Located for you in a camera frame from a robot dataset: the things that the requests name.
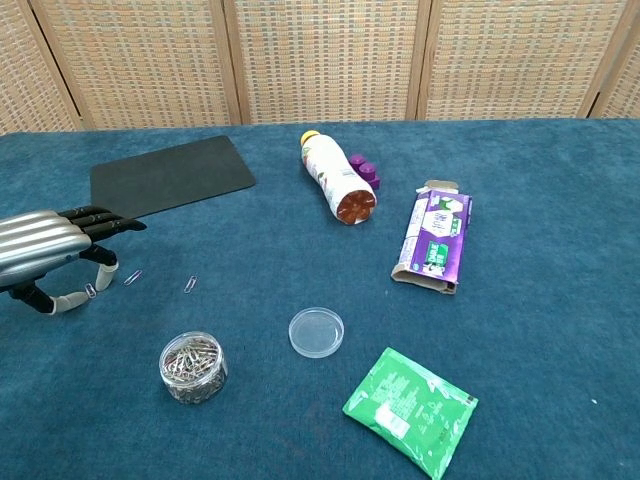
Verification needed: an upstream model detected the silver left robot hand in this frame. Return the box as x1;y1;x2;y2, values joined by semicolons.
0;204;148;316

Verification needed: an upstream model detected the black mouse pad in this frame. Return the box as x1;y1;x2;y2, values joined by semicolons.
89;134;258;222

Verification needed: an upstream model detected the woven folding screen panel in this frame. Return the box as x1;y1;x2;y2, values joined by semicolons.
417;0;639;121
222;0;434;126
29;0;251;132
592;34;640;120
0;0;85;136

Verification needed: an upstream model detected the clear paper clip jar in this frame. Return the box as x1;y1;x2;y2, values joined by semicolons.
158;330;230;406

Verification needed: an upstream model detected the clear round plastic lid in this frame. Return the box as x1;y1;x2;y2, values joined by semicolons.
288;306;346;360

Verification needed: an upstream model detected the white bottle yellow cap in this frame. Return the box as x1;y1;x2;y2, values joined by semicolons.
298;129;379;227

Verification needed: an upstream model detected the purple toy brick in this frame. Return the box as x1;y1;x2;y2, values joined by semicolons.
348;153;382;191

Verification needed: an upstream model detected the purple milk carton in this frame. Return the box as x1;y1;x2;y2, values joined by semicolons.
389;179;475;297

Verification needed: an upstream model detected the green snack packet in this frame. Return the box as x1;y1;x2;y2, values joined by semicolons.
341;346;480;480

